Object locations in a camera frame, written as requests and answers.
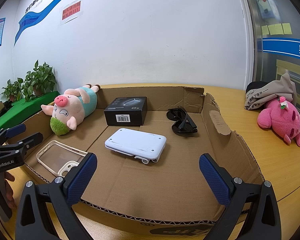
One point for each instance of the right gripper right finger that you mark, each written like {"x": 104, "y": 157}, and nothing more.
{"x": 263, "y": 218}

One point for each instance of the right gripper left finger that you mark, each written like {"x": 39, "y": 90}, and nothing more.
{"x": 33, "y": 218}

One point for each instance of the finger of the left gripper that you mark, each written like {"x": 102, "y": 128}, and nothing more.
{"x": 28, "y": 143}
{"x": 9, "y": 133}

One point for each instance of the clear white phone case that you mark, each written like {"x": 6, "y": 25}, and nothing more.
{"x": 59, "y": 158}

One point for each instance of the pink pig plush toy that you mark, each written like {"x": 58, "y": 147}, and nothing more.
{"x": 71, "y": 108}

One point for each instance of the black charger box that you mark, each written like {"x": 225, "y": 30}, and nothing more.
{"x": 129, "y": 111}

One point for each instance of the black sunglasses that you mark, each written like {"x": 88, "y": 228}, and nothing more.
{"x": 183, "y": 123}

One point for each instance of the white folding phone stand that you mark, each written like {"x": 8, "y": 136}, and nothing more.
{"x": 140, "y": 145}

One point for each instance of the person's left hand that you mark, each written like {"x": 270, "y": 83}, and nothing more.
{"x": 9, "y": 192}

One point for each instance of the green covered side table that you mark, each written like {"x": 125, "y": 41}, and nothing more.
{"x": 22, "y": 110}

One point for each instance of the potted green plant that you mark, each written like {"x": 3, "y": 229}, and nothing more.
{"x": 37, "y": 82}

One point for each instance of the pink strawberry bear plush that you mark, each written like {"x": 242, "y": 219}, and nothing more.
{"x": 283, "y": 118}

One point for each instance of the beige printed cloth bag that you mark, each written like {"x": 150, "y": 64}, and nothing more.
{"x": 259, "y": 93}

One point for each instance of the cardboard box tray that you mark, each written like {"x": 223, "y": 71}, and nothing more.
{"x": 170, "y": 197}

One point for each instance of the yellow sticky notes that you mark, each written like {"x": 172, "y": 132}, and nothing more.
{"x": 277, "y": 29}

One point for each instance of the cartoon door poster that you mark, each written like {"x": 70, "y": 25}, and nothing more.
{"x": 268, "y": 9}

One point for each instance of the red wall notice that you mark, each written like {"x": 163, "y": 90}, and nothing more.
{"x": 71, "y": 12}

